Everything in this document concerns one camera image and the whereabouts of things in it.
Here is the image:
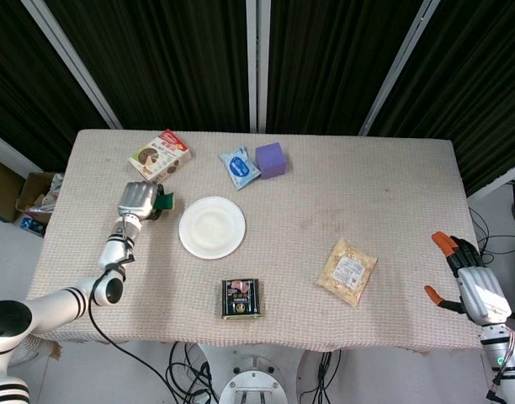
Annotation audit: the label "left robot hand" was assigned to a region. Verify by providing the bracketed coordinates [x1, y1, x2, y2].
[116, 181, 174, 222]

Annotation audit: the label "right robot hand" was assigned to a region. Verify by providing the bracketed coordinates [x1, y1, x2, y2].
[424, 231, 513, 326]

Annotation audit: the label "green sponge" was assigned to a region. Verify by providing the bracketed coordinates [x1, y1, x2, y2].
[154, 191, 178, 211]

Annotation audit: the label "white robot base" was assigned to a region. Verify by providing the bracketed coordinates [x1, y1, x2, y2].
[197, 343, 321, 404]

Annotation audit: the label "white round plate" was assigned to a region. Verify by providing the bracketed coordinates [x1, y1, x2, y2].
[178, 195, 247, 259]

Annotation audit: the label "cake mix box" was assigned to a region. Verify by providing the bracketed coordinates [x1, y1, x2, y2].
[128, 129, 193, 188]

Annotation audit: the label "cardboard box with clutter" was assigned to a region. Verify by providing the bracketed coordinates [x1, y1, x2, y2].
[15, 171, 66, 237]

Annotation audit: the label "blue wet wipes packet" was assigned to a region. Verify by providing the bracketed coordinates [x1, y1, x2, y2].
[218, 146, 261, 191]

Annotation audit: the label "clear bag of snacks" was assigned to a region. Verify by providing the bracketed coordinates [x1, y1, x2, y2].
[316, 237, 379, 307]

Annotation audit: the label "purple foam cube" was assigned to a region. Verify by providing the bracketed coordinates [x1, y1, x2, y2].
[255, 141, 290, 181]

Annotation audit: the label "black food packet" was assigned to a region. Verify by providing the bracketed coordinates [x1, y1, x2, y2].
[220, 278, 265, 321]

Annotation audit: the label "beige checked tablecloth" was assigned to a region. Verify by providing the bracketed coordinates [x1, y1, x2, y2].
[28, 128, 486, 354]

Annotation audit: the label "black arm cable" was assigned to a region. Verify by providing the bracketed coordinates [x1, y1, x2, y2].
[87, 216, 219, 404]

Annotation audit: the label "black floor cables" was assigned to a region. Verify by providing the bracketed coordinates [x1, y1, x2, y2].
[167, 341, 219, 404]

